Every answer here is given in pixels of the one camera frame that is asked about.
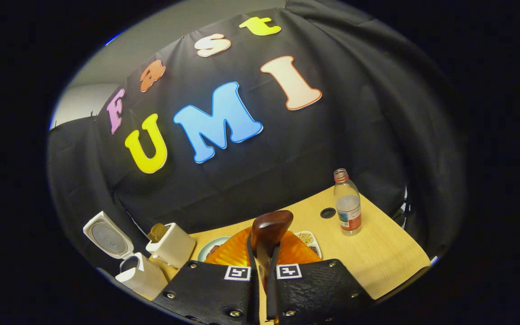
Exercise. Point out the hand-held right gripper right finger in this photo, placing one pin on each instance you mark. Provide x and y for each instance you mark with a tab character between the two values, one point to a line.
314	293

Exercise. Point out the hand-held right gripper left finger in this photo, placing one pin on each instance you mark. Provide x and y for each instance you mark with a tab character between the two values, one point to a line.
210	293

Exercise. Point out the white chopstick holder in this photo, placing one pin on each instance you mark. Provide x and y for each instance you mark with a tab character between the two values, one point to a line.
174	248

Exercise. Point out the white rice cooker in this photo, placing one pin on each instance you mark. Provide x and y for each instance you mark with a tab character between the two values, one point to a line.
142	275

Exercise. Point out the brown wooden spoon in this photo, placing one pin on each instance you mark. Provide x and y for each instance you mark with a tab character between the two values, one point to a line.
269	230

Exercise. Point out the pale blue plate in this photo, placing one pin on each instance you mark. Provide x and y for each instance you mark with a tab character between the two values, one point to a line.
206	248

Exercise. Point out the white divided bean dish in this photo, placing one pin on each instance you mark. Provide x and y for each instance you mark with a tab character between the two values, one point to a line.
307	237

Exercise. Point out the clear water bottle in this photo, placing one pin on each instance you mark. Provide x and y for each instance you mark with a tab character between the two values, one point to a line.
348	212

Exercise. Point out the black backdrop cloth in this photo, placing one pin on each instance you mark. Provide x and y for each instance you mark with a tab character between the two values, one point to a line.
332	113

